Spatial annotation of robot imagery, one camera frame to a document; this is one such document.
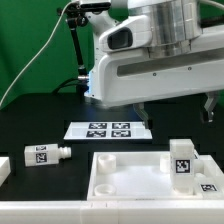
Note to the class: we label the white square tabletop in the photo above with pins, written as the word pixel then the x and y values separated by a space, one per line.
pixel 139 176

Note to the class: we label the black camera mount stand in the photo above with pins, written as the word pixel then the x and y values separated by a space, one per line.
pixel 75 18

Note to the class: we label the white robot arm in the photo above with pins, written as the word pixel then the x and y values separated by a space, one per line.
pixel 105 14

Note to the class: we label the white left obstacle block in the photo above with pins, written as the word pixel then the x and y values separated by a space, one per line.
pixel 5 169

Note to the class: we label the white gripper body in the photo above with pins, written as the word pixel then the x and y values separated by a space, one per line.
pixel 144 59

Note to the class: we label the white front obstacle rail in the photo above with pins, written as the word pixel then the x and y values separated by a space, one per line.
pixel 114 212

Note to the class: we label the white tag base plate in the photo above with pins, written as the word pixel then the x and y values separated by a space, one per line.
pixel 107 131

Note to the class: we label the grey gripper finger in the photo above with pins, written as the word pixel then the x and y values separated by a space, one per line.
pixel 207 112
pixel 141 112

